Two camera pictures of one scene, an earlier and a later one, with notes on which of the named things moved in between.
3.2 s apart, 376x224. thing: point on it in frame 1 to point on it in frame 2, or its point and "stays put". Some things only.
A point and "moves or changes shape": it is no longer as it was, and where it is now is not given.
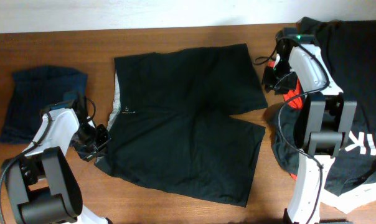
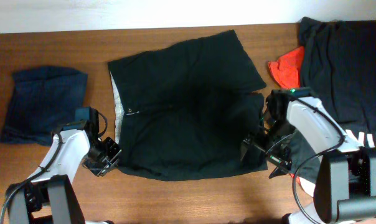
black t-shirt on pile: (355, 53) stays put
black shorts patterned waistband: (172, 127) moves or changes shape
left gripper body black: (98, 143) to (105, 158)
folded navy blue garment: (33, 89) stays put
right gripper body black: (271, 82) to (258, 148)
